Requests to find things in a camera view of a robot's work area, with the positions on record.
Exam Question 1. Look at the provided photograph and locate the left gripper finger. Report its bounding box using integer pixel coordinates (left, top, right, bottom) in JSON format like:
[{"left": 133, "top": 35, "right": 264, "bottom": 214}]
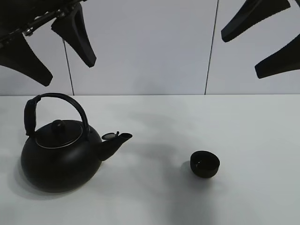
[
  {"left": 51, "top": 4, "right": 97, "bottom": 68},
  {"left": 0, "top": 35, "right": 53, "bottom": 86}
]

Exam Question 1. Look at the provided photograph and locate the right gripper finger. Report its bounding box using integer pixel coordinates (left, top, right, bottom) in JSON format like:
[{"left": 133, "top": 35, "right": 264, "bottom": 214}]
[
  {"left": 255, "top": 37, "right": 300, "bottom": 79},
  {"left": 221, "top": 0, "right": 291, "bottom": 42}
]

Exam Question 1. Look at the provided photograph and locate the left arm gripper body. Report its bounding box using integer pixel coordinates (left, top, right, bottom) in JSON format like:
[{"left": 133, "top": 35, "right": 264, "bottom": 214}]
[{"left": 0, "top": 0, "right": 80, "bottom": 42}]

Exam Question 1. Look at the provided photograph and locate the black round teapot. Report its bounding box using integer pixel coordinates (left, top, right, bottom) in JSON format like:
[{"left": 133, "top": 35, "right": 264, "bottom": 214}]
[{"left": 20, "top": 93, "right": 133, "bottom": 193}]

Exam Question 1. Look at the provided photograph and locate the small black teacup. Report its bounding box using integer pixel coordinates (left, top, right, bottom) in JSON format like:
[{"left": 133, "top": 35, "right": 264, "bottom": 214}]
[{"left": 190, "top": 151, "right": 220, "bottom": 179}]

